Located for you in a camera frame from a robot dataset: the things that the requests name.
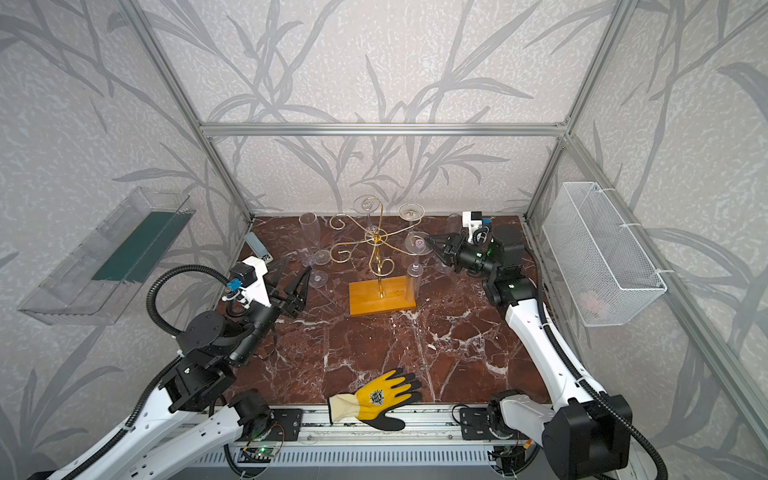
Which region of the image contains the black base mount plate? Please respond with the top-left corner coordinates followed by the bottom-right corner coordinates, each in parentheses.
top-left (457, 406), bottom-right (498, 441)
top-left (264, 408), bottom-right (304, 442)

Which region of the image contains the aluminium front rail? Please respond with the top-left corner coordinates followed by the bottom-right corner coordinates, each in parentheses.
top-left (149, 403), bottom-right (632, 448)

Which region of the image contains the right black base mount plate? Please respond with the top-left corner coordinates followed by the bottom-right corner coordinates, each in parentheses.
top-left (457, 406), bottom-right (498, 441)

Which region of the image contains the clear acrylic wall shelf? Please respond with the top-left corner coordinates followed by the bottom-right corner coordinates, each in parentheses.
top-left (18, 187), bottom-right (196, 326)

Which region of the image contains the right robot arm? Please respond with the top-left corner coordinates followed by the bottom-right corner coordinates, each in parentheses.
top-left (425, 225), bottom-right (669, 479)

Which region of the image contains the yellow wooden rack base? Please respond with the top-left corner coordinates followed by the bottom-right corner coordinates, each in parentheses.
top-left (349, 276), bottom-right (416, 316)

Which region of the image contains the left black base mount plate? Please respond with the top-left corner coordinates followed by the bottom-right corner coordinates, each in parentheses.
top-left (264, 408), bottom-right (304, 442)

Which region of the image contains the yellow black work glove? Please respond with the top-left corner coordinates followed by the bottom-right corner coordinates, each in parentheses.
top-left (327, 368), bottom-right (422, 432)

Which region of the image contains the pink item in basket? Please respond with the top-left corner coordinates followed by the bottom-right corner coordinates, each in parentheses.
top-left (579, 290), bottom-right (609, 318)

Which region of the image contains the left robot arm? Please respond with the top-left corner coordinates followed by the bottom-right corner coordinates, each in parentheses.
top-left (32, 256), bottom-right (312, 479)

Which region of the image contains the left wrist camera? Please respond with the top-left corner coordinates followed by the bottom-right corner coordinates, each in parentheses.
top-left (222, 256), bottom-right (271, 309)

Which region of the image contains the gold wire wine glass rack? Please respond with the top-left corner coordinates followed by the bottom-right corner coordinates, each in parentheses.
top-left (329, 203), bottom-right (418, 280)

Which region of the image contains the grey remote control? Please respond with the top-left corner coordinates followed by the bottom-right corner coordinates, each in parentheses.
top-left (244, 232), bottom-right (273, 264)

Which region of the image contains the green circuit board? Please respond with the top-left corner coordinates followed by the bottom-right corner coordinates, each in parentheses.
top-left (236, 445), bottom-right (281, 465)

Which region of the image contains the white wire mesh basket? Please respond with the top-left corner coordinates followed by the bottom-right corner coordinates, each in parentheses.
top-left (543, 182), bottom-right (667, 327)

